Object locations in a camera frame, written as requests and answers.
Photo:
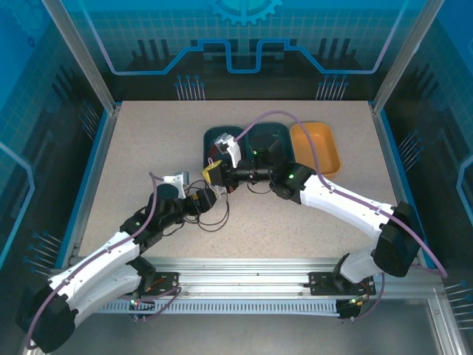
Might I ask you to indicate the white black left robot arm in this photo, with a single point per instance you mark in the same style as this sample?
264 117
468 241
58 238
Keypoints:
103 281

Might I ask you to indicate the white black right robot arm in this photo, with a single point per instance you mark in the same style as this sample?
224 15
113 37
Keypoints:
343 203

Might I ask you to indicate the teal plastic bin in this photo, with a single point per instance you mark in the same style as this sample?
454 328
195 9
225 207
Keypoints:
212 135
269 131

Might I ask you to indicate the orange plastic bin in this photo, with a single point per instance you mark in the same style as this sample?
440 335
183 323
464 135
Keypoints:
325 148

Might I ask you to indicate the grey steel sheet panel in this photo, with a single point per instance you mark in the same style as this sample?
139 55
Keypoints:
240 336

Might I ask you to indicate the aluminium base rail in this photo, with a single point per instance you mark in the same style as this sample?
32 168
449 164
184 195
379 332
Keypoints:
240 277

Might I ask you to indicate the aluminium frame post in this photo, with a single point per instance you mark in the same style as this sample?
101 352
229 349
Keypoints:
81 59
406 48

